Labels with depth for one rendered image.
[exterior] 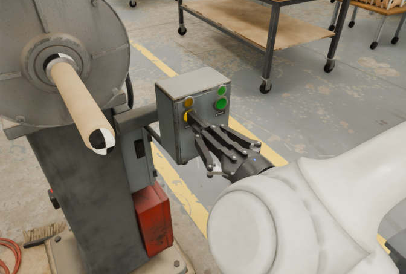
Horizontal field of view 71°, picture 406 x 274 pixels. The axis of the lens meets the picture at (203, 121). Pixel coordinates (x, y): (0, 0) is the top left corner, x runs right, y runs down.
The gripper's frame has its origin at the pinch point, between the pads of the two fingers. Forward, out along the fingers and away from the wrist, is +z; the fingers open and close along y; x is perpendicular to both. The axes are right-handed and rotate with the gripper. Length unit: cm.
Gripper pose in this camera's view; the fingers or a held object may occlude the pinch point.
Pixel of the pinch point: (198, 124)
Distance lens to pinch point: 61.8
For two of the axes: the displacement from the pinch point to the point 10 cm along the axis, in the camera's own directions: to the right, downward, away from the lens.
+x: 0.0, -8.0, -6.0
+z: -5.5, -5.0, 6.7
